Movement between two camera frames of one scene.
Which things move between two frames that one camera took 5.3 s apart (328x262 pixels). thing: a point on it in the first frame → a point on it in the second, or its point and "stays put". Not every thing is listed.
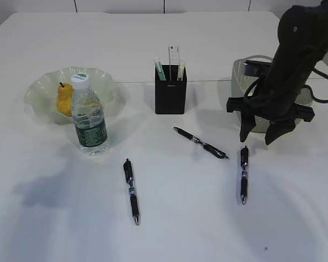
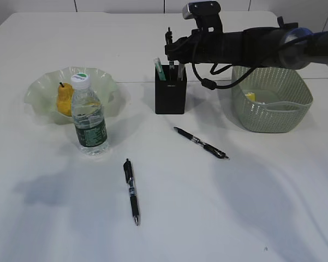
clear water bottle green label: [88, 117] stays put
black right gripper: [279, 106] → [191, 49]
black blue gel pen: [244, 154] → [168, 40]
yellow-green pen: [181, 70] stays put
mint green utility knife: [159, 66] stays put
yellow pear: [64, 99] stays put
